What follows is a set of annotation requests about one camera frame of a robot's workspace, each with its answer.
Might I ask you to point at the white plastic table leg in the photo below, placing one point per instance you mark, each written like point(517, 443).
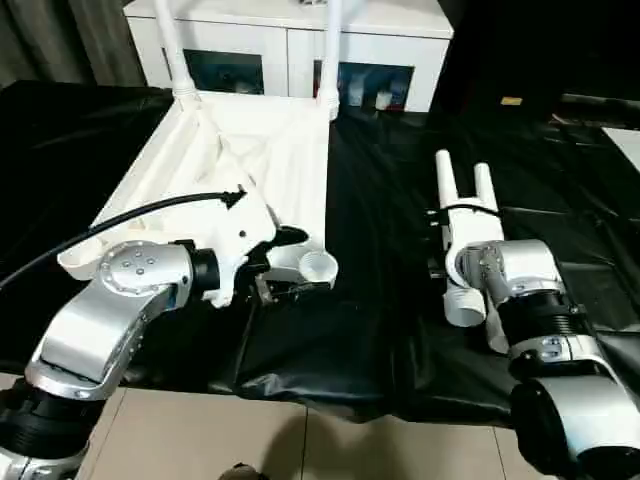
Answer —
point(331, 55)
point(484, 180)
point(445, 175)
point(175, 55)

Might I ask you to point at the white plastic table top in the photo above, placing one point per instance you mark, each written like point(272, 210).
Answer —
point(280, 165)

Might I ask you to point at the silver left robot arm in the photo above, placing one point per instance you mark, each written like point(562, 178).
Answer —
point(110, 310)

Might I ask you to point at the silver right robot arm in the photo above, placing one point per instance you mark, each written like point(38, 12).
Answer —
point(545, 310)

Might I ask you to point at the black mat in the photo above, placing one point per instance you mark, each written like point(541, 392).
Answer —
point(375, 250)

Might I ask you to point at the small white cup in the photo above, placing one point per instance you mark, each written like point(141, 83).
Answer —
point(383, 100)

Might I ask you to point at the small tan label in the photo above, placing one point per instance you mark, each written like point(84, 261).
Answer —
point(512, 100)

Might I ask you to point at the small white container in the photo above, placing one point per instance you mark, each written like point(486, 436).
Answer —
point(356, 91)

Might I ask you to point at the dark rounded robot foot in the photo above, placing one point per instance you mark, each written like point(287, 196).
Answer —
point(240, 472)

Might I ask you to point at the white cabinet with glass doors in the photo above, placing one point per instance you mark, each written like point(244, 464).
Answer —
point(250, 40)

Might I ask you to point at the black cabinet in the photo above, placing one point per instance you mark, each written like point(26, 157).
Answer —
point(540, 50)

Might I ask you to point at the white flat board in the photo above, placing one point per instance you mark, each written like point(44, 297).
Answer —
point(625, 147)

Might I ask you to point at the black object pile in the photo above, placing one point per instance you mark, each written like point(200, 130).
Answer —
point(312, 2)

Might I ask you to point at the grey curtain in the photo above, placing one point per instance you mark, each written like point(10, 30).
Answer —
point(60, 40)

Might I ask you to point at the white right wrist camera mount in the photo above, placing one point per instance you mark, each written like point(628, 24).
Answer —
point(472, 230)

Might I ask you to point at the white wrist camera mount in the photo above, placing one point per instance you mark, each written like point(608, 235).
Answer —
point(472, 230)
point(240, 220)

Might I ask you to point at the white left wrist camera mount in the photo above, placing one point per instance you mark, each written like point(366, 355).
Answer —
point(240, 220)

